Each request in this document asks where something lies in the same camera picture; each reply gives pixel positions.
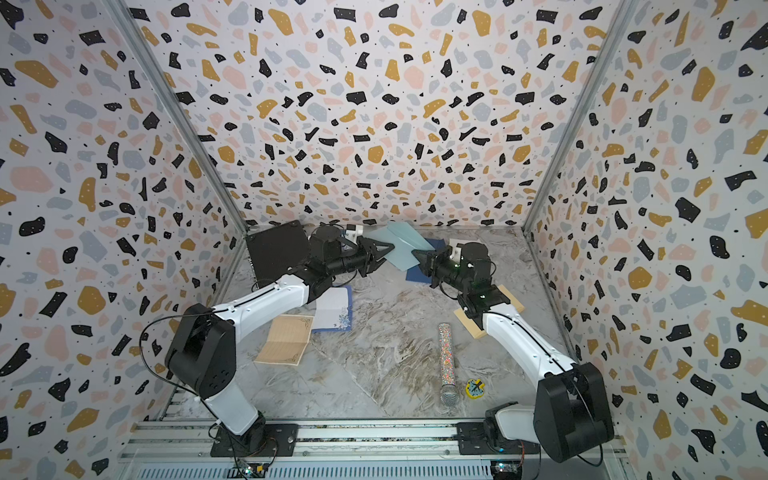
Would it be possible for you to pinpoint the white blue-bordered letter paper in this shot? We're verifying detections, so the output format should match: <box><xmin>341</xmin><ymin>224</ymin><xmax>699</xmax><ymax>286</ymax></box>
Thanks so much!
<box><xmin>312</xmin><ymin>286</ymin><xmax>352</xmax><ymax>331</ymax></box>

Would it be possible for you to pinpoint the small circuit board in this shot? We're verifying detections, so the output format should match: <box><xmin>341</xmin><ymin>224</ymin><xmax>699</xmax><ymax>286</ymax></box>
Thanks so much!
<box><xmin>236</xmin><ymin>460</ymin><xmax>270</xmax><ymax>479</ymax></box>

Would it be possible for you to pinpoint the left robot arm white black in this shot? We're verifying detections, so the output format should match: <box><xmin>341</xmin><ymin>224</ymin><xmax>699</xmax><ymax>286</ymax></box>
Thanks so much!
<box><xmin>165</xmin><ymin>225</ymin><xmax>395</xmax><ymax>438</ymax></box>

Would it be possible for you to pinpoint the beige letter paper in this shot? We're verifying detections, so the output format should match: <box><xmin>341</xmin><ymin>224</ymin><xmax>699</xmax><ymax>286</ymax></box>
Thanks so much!
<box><xmin>254</xmin><ymin>315</ymin><xmax>313</xmax><ymax>366</ymax></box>

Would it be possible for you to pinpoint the aluminium rail frame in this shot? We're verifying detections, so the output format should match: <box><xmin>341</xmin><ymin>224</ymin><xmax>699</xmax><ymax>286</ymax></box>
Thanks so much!
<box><xmin>117</xmin><ymin>419</ymin><xmax>635</xmax><ymax>479</ymax></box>

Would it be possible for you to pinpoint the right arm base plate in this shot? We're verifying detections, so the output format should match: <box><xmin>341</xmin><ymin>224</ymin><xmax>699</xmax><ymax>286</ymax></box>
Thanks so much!
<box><xmin>456</xmin><ymin>422</ymin><xmax>541</xmax><ymax>456</ymax></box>

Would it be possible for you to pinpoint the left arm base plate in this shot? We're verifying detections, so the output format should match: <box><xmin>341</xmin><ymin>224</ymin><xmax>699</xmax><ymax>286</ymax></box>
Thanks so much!
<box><xmin>210</xmin><ymin>422</ymin><xmax>299</xmax><ymax>458</ymax></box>

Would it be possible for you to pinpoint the light blue envelope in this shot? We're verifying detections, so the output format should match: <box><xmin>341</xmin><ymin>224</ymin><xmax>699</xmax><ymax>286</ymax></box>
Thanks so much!
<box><xmin>368</xmin><ymin>222</ymin><xmax>434</xmax><ymax>272</ymax></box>

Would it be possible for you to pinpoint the glitter tube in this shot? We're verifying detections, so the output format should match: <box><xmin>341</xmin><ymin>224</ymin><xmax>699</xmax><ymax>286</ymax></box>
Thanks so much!
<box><xmin>438</xmin><ymin>322</ymin><xmax>459</xmax><ymax>407</ymax></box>

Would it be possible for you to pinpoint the dark blue envelope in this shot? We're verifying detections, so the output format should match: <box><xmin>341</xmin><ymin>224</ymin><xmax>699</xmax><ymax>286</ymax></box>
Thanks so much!
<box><xmin>405</xmin><ymin>237</ymin><xmax>448</xmax><ymax>286</ymax></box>

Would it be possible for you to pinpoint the yellow envelope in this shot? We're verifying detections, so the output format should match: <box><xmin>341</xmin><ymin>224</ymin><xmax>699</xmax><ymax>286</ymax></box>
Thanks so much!
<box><xmin>453</xmin><ymin>285</ymin><xmax>525</xmax><ymax>339</ymax></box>

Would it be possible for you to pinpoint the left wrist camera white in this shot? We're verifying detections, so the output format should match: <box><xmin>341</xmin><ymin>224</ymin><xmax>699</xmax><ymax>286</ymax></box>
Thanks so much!
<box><xmin>343</xmin><ymin>224</ymin><xmax>364</xmax><ymax>243</ymax></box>

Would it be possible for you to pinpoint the black box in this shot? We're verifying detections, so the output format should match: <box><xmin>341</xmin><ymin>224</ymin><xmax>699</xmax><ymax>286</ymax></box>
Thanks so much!
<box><xmin>245</xmin><ymin>220</ymin><xmax>310</xmax><ymax>287</ymax></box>

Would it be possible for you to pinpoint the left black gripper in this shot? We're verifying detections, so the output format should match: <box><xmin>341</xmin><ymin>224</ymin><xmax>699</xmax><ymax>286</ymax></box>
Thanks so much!
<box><xmin>326</xmin><ymin>237</ymin><xmax>395</xmax><ymax>280</ymax></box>

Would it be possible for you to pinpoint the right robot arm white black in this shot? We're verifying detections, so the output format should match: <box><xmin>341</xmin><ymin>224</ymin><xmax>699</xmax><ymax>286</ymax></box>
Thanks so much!
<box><xmin>412</xmin><ymin>242</ymin><xmax>614</xmax><ymax>463</ymax></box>

